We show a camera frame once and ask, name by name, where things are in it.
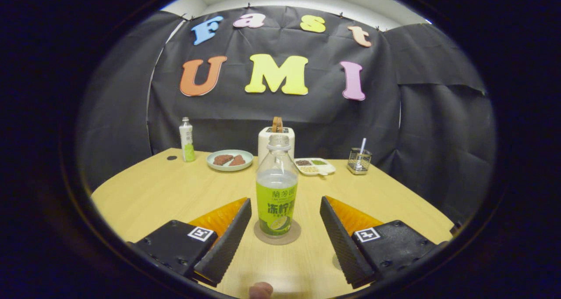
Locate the small black block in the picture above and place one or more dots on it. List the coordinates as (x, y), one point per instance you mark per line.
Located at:
(456, 228)

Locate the pale green plate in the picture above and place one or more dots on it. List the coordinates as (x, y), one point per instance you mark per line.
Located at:
(230, 168)

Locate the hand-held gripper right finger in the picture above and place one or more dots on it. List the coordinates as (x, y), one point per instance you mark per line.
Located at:
(344, 246)

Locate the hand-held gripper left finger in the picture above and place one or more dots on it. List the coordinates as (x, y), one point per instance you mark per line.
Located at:
(228, 246)

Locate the brown toast slice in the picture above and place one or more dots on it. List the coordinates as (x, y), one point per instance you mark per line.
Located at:
(277, 123)

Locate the round brown coaster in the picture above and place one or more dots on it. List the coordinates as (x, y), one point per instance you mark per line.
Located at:
(263, 238)

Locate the small white green bottle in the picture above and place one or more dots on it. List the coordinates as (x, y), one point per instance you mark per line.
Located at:
(187, 141)

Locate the white straw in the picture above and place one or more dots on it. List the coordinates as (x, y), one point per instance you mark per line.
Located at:
(363, 144)

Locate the brown bread piece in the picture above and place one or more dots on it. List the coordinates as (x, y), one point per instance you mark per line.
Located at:
(238, 161)
(222, 160)

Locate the white toaster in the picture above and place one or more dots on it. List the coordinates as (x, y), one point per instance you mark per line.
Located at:
(264, 145)

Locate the wooden table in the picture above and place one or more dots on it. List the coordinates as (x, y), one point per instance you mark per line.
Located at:
(153, 193)

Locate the white divided dish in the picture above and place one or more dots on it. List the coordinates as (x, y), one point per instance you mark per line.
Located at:
(315, 166)

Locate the green label juice bottle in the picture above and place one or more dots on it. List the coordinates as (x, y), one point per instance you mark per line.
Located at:
(277, 202)

